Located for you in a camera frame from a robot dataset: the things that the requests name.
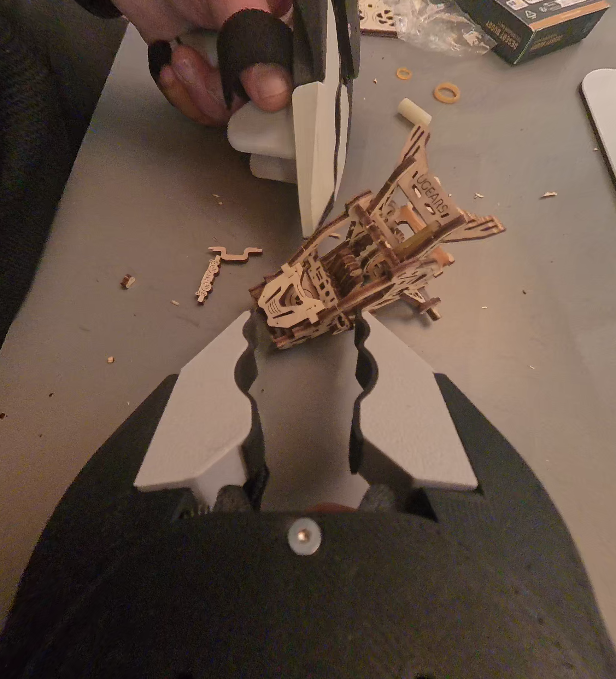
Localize cream wax cylinder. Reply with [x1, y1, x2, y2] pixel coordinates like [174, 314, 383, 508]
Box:
[397, 97, 433, 127]

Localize perforated wooden link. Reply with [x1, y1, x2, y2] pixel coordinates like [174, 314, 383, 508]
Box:
[308, 249, 353, 332]

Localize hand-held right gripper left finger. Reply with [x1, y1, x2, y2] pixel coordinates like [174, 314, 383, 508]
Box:
[134, 310, 270, 512]

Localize person's left forearm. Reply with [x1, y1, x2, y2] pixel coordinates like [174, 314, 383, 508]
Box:
[77, 0, 128, 21]

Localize black printed box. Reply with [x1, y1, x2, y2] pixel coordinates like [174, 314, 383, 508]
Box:
[453, 0, 612, 66]

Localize wooden mechanical model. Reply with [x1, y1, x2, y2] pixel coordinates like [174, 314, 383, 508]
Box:
[248, 124, 506, 351]

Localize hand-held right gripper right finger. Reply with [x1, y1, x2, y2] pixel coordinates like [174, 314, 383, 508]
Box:
[348, 310, 480, 491]

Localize toothed wooden strip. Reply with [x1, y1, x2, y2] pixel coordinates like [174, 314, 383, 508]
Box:
[195, 254, 223, 304]

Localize clear plastic bag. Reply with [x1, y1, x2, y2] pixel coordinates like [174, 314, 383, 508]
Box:
[393, 0, 495, 57]

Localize wooden parts sheet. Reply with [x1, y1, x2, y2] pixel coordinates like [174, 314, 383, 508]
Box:
[358, 0, 410, 38]

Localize person's left hand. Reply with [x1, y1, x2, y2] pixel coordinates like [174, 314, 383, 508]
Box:
[109, 0, 295, 126]

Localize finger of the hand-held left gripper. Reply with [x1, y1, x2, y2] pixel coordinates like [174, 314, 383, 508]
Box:
[292, 80, 338, 239]
[327, 0, 362, 205]

